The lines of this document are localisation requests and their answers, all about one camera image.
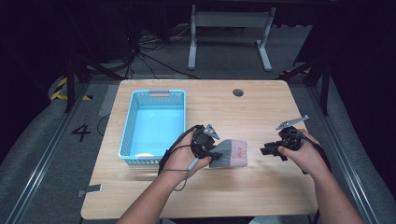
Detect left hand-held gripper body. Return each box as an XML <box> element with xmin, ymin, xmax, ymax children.
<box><xmin>190</xmin><ymin>123</ymin><xmax>220</xmax><ymax>159</ymax></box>

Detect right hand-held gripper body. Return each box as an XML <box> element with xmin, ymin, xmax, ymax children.
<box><xmin>275</xmin><ymin>115</ymin><xmax>310</xmax><ymax>151</ymax></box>

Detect gray and pink sock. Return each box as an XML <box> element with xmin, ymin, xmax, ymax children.
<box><xmin>208</xmin><ymin>139</ymin><xmax>249</xmax><ymax>169</ymax></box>

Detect light blue plastic basket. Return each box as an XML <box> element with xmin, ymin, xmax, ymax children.
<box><xmin>118</xmin><ymin>89</ymin><xmax>187</xmax><ymax>166</ymax></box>

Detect person's right hand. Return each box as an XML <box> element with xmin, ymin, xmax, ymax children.
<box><xmin>277</xmin><ymin>129</ymin><xmax>324</xmax><ymax>175</ymax></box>

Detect person's left hand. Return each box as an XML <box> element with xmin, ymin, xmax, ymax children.
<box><xmin>160</xmin><ymin>132</ymin><xmax>213</xmax><ymax>181</ymax></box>

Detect black metal stand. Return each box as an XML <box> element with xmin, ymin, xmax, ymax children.
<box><xmin>279</xmin><ymin>51</ymin><xmax>332</xmax><ymax>117</ymax></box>
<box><xmin>63</xmin><ymin>51</ymin><xmax>126</xmax><ymax>114</ymax></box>

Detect silver tape piece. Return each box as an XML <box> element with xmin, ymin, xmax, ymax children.
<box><xmin>76</xmin><ymin>183</ymin><xmax>104</xmax><ymax>199</ymax></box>

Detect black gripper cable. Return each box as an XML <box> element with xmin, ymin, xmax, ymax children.
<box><xmin>298</xmin><ymin>130</ymin><xmax>332</xmax><ymax>174</ymax></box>
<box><xmin>157</xmin><ymin>124</ymin><xmax>205</xmax><ymax>175</ymax></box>

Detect thin gray cord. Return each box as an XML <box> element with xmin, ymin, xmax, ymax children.
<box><xmin>160</xmin><ymin>157</ymin><xmax>199</xmax><ymax>192</ymax></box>

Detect black floor cables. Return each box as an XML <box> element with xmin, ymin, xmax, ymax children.
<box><xmin>123</xmin><ymin>23</ymin><xmax>201</xmax><ymax>80</ymax></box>

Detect white metal desk frame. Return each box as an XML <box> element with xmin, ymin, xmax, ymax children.
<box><xmin>187</xmin><ymin>4</ymin><xmax>277</xmax><ymax>72</ymax></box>

